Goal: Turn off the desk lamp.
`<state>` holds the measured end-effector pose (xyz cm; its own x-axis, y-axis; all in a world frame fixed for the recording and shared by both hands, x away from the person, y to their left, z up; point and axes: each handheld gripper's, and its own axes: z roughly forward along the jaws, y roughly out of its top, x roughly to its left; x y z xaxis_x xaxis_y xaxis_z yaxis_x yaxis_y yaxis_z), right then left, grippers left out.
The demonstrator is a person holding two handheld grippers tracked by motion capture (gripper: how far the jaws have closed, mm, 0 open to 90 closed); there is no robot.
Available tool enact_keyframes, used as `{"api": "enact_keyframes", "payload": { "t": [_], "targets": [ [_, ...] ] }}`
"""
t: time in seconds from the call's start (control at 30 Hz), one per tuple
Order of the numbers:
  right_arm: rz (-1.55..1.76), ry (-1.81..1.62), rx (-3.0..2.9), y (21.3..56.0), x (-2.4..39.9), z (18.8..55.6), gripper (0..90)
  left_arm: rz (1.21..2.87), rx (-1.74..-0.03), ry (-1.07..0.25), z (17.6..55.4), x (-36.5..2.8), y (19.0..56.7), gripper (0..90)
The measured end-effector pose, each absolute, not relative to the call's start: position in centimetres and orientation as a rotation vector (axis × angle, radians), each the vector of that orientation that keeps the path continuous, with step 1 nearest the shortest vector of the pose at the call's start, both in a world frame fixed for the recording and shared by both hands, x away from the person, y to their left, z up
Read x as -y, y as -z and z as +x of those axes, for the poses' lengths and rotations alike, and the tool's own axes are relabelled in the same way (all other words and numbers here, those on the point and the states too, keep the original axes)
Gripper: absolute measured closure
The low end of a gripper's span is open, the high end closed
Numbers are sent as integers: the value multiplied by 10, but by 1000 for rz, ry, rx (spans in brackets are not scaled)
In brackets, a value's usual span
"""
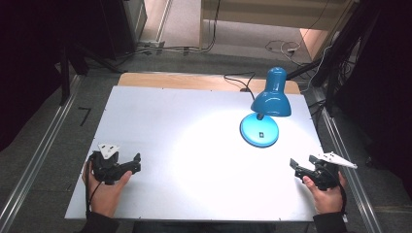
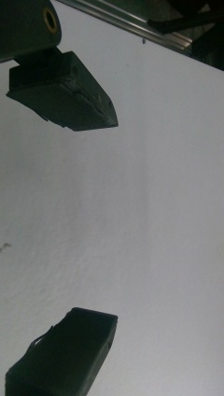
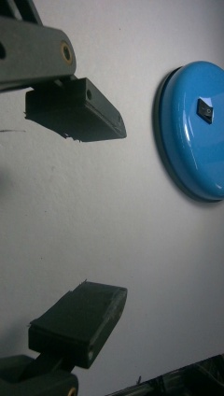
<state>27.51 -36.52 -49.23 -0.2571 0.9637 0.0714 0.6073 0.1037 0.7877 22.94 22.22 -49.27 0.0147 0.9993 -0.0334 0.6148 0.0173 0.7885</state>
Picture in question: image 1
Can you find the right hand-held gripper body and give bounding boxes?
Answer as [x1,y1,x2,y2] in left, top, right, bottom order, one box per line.
[311,150,359,191]

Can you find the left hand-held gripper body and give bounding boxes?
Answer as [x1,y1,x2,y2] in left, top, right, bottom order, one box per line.
[90,143,127,186]

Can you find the person's right hand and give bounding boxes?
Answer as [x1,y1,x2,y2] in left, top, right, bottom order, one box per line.
[302,171,348,216]

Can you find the person's left hand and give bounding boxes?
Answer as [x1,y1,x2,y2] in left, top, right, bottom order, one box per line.
[81,161,133,218]

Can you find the black tape mark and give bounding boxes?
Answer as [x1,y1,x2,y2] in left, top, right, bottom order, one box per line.
[77,107,93,127]

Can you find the blue desk lamp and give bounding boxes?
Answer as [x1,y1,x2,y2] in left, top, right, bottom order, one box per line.
[239,66,292,149]

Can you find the black metal stand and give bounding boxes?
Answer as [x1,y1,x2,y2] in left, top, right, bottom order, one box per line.
[58,40,125,107]

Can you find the black tripod stand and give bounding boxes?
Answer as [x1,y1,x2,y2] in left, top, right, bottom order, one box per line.
[286,0,385,115]

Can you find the dark cabinet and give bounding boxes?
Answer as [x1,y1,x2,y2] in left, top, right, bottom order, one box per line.
[99,0,148,61]

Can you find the metal door track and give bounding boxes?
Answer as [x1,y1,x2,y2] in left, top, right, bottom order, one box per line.
[154,0,174,47]

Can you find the beige wooden furniture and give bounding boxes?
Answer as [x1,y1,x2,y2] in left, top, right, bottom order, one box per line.
[198,0,359,62]

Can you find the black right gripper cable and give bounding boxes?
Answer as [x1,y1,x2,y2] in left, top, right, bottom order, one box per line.
[326,164,349,218]

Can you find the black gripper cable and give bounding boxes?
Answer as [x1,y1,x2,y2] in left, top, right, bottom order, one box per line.
[84,150,104,218]
[326,164,349,218]

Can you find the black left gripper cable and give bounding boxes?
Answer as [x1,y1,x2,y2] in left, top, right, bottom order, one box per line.
[84,150,104,218]

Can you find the metal floor rail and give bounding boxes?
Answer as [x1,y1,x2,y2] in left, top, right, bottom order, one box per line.
[319,106,384,233]
[0,74,83,233]

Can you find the black lamp cable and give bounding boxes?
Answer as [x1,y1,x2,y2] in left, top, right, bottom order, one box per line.
[223,72,257,101]

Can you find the white floor cable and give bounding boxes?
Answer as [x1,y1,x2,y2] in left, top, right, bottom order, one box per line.
[264,39,304,60]

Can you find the grey floor cables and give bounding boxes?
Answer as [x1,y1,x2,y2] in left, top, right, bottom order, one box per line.
[120,0,223,61]

